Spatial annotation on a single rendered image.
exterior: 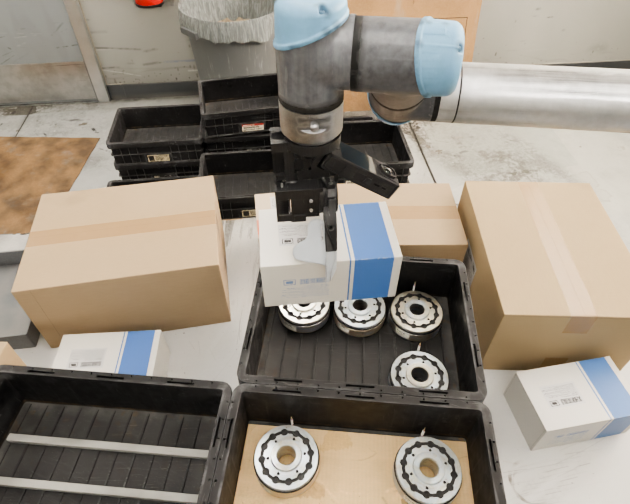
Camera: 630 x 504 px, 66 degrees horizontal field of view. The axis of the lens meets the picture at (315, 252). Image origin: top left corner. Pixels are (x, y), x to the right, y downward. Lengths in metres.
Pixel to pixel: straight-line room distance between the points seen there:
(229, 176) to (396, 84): 1.60
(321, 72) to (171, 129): 1.95
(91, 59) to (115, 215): 2.38
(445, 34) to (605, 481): 0.86
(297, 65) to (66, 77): 3.14
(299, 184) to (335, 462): 0.46
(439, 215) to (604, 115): 0.57
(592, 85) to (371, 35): 0.29
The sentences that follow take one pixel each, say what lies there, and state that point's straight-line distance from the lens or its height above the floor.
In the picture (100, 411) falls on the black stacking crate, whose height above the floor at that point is 0.83.
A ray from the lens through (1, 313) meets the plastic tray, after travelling 1.37.
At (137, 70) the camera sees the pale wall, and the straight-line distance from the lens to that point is 3.51.
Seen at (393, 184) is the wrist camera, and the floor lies 1.24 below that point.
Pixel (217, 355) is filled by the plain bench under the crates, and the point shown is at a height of 0.70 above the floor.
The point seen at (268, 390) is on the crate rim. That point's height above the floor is 0.93.
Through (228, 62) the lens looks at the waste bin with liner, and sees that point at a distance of 2.76.
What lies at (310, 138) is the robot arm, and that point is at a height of 1.32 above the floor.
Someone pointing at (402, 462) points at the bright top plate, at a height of 0.86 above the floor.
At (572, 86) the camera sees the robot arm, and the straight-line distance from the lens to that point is 0.68.
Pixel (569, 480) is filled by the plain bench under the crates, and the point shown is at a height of 0.70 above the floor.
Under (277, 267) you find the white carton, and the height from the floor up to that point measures 1.13.
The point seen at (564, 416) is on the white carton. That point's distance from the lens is 1.03.
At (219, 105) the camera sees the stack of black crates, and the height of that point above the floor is 0.50.
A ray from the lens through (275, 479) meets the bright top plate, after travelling 0.82.
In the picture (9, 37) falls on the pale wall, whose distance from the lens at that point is 3.61.
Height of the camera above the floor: 1.63
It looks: 46 degrees down
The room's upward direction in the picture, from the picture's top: straight up
